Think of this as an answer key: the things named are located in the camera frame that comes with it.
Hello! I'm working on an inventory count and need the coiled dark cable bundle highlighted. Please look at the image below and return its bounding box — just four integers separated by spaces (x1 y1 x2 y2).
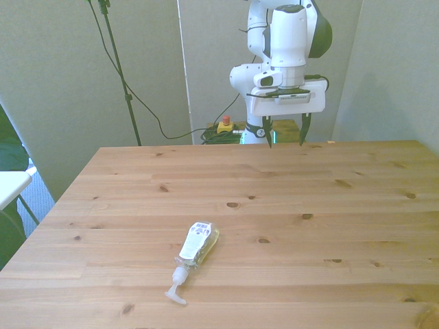
200 127 245 145

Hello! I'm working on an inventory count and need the white vertical wall strip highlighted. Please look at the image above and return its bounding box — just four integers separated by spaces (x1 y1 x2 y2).
176 0 195 145

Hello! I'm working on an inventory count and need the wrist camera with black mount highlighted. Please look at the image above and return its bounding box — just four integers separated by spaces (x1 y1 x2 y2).
250 87 312 105

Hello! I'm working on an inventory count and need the black stand cable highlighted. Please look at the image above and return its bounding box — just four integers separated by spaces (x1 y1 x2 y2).
88 0 241 141

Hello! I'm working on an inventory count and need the small wooden side table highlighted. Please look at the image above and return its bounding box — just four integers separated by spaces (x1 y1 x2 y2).
205 119 304 145

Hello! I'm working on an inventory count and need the yellow emergency stop button box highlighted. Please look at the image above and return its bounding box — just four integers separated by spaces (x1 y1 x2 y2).
217 115 236 135

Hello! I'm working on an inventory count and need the clear hand sanitizer pump bottle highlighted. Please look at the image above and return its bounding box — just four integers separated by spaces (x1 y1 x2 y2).
165 221 221 306

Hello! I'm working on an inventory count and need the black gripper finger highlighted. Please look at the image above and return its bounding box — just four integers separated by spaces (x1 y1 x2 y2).
263 115 276 149
298 113 312 147

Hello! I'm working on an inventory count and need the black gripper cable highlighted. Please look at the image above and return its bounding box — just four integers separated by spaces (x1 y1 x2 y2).
304 74 331 94

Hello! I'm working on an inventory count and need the black camera stand pole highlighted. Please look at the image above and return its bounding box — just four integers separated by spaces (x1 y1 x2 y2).
84 0 143 147

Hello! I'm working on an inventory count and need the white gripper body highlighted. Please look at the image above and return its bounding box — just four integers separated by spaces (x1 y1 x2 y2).
249 79 327 117

